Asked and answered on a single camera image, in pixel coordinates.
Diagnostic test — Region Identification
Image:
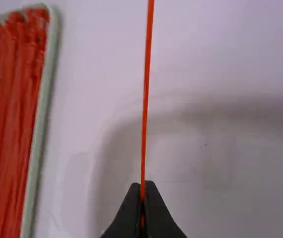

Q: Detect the orange cable tie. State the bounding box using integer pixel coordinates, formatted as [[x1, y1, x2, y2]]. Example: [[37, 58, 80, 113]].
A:
[[140, 0, 155, 238]]

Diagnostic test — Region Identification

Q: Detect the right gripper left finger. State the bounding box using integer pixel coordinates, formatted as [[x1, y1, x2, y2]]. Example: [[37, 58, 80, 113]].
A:
[[101, 182, 142, 238]]

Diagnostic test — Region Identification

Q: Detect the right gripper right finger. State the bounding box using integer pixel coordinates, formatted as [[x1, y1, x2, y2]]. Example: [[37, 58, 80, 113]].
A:
[[144, 180, 188, 238]]

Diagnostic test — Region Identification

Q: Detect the row of orange cable ties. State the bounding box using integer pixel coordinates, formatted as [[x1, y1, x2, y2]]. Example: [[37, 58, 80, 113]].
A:
[[0, 8, 51, 238]]

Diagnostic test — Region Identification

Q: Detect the pale tray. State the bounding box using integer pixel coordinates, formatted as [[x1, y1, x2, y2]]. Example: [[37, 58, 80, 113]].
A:
[[0, 2, 62, 238]]

